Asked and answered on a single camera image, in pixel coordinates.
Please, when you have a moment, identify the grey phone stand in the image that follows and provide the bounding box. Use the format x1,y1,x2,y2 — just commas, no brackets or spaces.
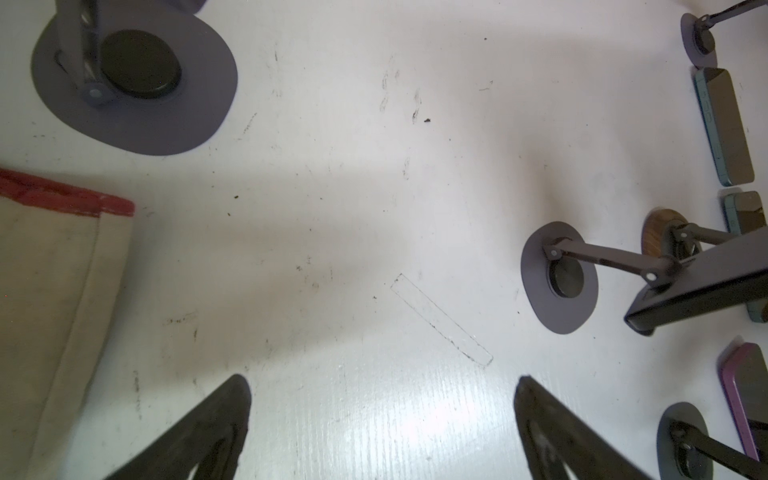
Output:
680,0,767,69
31,0,238,156
520,221,682,335
656,402,767,479

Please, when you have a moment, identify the beige work glove red cuff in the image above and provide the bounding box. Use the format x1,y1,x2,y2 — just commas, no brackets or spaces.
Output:
1,169,135,479

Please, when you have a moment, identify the wooden base phone stand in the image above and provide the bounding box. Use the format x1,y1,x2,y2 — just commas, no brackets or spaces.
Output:
641,209,736,261

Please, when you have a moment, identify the black smartphone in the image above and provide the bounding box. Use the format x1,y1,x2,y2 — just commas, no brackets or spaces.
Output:
624,227,767,336
719,342,767,463
694,67,755,187

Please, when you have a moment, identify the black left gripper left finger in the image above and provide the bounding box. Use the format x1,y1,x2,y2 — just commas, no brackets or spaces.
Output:
108,374,252,479

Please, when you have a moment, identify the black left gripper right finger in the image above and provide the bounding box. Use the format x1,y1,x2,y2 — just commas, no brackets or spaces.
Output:
514,376,648,479

